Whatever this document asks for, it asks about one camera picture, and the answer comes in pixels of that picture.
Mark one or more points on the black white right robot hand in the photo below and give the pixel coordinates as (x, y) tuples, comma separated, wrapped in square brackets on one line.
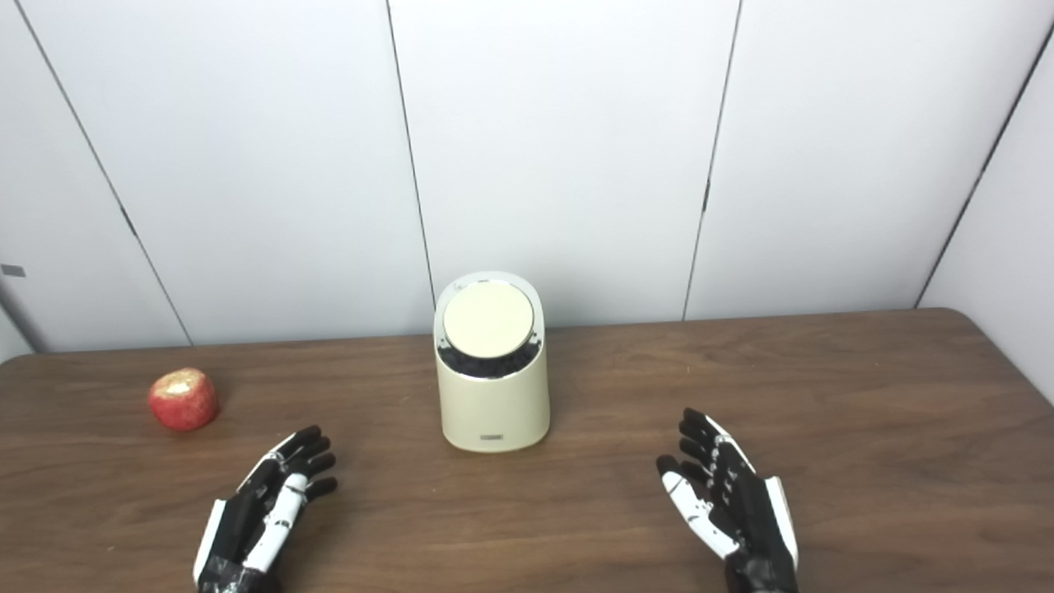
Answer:
[(749, 519)]

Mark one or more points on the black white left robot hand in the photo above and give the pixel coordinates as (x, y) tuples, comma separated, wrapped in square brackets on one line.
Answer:
[(247, 519)]

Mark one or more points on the red apple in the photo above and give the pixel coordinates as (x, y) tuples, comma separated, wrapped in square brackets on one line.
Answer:
[(183, 402)]

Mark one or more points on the round cream bin lid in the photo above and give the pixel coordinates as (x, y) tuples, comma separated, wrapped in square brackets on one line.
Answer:
[(487, 321)]

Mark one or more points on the cream-colored bin body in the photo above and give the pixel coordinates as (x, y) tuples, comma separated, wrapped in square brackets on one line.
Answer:
[(492, 408)]

